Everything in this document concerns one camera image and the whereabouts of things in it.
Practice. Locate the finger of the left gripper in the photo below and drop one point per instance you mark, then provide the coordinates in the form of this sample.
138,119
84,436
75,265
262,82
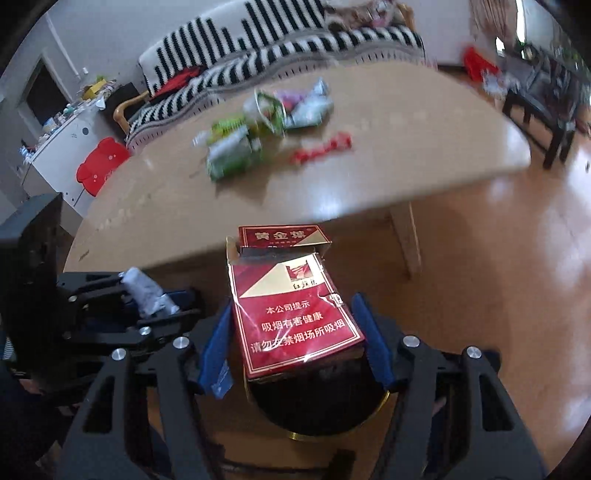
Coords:
113,320
88,288

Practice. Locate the pile of clothes on sofa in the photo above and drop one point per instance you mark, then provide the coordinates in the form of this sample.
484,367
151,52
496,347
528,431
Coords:
351,15

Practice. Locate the yellow box on cabinet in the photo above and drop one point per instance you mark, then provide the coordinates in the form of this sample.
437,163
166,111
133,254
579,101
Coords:
90,92

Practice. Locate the clear plastic wrap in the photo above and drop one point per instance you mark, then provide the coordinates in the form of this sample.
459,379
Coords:
204,138

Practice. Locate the television screen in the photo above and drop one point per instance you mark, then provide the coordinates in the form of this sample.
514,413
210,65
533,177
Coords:
42,95

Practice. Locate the red cigarette pack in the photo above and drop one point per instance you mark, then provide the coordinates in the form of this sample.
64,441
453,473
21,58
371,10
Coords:
288,312

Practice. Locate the black wooden chair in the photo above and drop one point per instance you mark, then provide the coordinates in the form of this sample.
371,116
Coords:
552,93

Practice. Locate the purple bear toy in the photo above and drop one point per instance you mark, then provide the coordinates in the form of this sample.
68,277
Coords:
289,98

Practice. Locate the wooden oval coffee table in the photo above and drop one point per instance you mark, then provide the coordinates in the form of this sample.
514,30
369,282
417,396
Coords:
415,132

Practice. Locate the black white striped sofa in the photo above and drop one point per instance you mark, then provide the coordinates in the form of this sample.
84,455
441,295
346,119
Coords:
243,44

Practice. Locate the red ribbon scrap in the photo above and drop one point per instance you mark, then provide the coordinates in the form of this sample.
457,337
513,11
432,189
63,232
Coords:
339,142

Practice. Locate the red pig plastic stool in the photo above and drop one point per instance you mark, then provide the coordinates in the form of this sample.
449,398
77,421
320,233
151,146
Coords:
100,163

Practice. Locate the red garment on sofa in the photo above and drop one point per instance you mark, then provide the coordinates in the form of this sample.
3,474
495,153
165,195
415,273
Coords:
176,83

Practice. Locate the red bag on floor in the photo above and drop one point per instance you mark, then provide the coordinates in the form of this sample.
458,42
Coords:
477,65

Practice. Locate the black round trash bin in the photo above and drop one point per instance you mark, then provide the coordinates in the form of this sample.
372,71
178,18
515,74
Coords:
321,402

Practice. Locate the green white snack wrapper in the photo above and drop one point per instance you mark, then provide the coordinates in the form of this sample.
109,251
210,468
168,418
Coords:
262,109

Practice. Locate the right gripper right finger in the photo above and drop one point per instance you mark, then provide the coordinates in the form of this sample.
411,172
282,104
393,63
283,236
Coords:
453,417

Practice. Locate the papers on floor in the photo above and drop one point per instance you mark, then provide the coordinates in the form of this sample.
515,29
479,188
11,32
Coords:
496,85

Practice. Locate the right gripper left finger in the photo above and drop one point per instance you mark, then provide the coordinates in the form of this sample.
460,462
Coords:
110,436

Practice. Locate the white cabinet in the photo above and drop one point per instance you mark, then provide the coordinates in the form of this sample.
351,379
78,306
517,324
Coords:
54,165

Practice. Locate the green white torn box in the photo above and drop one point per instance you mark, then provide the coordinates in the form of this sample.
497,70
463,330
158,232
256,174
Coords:
233,154

